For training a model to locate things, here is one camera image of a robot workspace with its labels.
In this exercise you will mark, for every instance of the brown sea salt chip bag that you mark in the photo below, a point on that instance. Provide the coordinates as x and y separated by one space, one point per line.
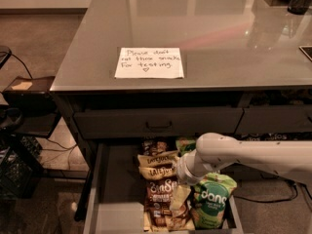
158 199

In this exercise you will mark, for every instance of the open grey middle drawer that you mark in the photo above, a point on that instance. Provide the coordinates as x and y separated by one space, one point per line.
117 194

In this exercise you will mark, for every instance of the yellow late july bag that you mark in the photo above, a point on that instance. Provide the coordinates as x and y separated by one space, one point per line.
156 173
164 158

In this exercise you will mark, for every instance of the top right drawer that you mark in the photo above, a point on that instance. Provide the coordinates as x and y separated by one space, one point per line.
276 119

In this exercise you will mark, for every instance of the right middle drawer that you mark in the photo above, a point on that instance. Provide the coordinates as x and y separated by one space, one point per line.
274 136

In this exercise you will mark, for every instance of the front yellow Late July bag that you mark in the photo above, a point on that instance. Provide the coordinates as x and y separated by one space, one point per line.
156 173

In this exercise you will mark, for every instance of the closed top left drawer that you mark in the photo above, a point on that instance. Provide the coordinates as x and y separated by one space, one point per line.
157 122

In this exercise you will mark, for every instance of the green dang chip bag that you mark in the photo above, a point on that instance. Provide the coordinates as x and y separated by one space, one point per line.
209 199
185 144

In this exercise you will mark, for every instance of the dark tablet on counter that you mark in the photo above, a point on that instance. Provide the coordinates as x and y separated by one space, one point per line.
307 50

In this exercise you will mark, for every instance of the front green dang chip bag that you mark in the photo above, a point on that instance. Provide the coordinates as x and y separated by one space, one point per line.
209 199

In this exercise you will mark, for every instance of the black plastic crate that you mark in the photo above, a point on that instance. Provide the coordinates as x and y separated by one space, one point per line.
20 169

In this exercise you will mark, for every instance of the rear green dang chip bag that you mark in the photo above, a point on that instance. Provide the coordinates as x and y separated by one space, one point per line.
185 144

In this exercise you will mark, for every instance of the right bottom drawer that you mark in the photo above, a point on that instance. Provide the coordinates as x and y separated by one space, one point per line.
240 172

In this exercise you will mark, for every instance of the yellow bag at drawer front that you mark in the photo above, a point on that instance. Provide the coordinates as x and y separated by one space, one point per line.
166 224

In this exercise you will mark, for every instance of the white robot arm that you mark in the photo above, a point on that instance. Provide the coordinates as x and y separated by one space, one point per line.
214 152

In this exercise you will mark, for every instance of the black side cart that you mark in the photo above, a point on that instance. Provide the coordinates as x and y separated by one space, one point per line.
40 114

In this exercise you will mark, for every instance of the white handwritten paper note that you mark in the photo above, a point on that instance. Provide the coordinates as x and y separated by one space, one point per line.
149 63

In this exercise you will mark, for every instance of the dark brown rear snack bag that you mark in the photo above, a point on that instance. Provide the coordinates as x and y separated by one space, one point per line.
154 146

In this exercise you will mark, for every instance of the rear yellow Late July bag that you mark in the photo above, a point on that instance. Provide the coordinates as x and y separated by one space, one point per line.
164 158

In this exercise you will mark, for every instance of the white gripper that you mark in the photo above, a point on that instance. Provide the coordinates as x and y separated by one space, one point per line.
184 172

